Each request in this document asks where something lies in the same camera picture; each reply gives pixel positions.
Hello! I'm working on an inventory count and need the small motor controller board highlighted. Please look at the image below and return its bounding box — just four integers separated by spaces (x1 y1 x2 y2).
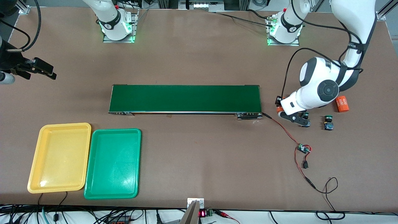
296 143 311 155

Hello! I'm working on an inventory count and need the yellow plastic tray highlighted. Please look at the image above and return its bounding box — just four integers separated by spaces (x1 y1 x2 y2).
27 123 92 194

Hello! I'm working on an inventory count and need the green belt conveyor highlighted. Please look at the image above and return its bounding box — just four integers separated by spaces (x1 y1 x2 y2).
108 84 263 120

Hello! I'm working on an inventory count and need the red clip lead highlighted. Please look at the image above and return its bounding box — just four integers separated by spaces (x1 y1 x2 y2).
215 210 240 224

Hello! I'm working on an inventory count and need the green plastic tray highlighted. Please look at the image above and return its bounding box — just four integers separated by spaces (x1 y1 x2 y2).
83 128 142 200

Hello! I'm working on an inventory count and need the grey lit control box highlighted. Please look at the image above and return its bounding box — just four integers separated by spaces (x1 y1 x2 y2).
178 0 225 12

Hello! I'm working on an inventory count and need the red black conveyor wire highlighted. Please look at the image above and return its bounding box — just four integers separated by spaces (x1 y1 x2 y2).
261 112 301 147

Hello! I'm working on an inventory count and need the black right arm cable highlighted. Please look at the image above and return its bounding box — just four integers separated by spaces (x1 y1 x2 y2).
0 0 42 53

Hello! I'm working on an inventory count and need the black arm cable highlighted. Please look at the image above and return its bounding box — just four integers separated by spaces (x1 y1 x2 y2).
0 0 42 53
281 0 365 100

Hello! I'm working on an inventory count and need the black inline switch with leads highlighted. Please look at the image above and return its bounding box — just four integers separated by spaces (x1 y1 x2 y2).
303 145 312 169

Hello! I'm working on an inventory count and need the aluminium frame profile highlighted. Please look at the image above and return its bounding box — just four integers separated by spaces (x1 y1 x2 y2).
17 0 30 15
376 0 398 21

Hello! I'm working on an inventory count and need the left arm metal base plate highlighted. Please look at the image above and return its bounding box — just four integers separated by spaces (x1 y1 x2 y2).
267 15 301 47

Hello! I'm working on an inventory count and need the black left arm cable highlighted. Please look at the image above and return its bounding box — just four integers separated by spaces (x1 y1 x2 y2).
281 0 365 100

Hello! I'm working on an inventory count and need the red black wire with connector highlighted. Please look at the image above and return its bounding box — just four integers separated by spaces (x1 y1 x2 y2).
294 146 317 189

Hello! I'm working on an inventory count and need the black power cable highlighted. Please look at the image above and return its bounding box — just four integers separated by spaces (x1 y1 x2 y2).
314 177 345 221

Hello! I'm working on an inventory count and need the black base supply cable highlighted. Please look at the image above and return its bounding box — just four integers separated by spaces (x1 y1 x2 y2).
215 11 274 28

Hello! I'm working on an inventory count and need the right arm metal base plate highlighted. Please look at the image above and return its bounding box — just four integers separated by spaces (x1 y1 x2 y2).
103 9 139 43

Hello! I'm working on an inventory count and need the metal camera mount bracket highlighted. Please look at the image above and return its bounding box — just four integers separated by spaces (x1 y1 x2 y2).
180 198 205 224

